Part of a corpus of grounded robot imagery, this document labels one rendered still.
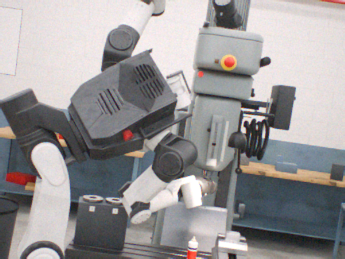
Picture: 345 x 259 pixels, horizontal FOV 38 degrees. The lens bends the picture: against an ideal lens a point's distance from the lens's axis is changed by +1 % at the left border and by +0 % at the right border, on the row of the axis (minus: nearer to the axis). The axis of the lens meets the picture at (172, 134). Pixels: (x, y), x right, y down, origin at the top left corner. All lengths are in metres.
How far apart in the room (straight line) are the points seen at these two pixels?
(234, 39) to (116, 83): 0.59
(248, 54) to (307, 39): 4.65
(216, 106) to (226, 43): 0.28
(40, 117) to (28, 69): 5.07
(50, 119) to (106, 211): 0.72
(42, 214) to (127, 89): 0.49
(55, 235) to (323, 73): 5.30
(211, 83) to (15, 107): 0.82
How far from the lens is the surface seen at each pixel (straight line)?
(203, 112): 2.06
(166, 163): 1.59
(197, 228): 2.55
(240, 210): 6.09
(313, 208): 6.73
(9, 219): 3.74
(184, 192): 1.94
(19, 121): 1.60
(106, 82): 1.56
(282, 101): 2.39
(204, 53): 1.94
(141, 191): 1.71
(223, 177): 2.56
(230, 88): 2.03
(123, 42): 1.72
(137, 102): 1.52
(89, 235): 2.22
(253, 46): 1.96
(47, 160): 1.59
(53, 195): 1.62
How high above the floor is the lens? 1.62
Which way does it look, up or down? 5 degrees down
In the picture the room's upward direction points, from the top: 8 degrees clockwise
